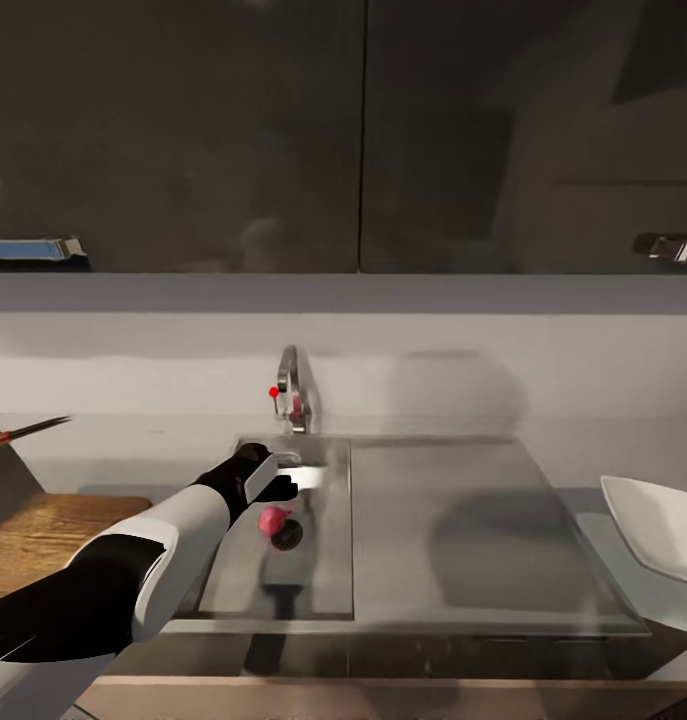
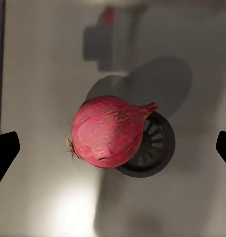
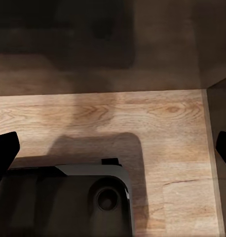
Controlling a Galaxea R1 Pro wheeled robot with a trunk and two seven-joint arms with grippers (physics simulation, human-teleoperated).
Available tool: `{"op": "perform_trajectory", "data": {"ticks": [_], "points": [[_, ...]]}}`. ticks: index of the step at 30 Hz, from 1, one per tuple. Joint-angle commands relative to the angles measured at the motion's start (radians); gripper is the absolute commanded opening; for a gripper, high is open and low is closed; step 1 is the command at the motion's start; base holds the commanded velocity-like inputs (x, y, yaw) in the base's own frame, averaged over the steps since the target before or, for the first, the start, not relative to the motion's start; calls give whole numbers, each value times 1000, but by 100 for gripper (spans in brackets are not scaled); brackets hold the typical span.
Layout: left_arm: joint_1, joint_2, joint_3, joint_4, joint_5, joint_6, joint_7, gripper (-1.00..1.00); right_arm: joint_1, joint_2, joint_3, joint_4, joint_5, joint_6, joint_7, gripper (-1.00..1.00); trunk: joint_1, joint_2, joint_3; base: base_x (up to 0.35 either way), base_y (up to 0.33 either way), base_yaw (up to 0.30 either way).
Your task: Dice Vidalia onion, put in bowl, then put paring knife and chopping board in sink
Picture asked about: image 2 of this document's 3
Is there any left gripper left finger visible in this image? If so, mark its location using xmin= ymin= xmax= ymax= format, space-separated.
xmin=0 ymin=131 xmax=20 ymax=182

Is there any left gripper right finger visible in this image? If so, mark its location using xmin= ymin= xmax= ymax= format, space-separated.
xmin=216 ymin=131 xmax=226 ymax=163

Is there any vidalia onion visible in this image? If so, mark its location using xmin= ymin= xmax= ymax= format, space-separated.
xmin=66 ymin=95 xmax=159 ymax=169

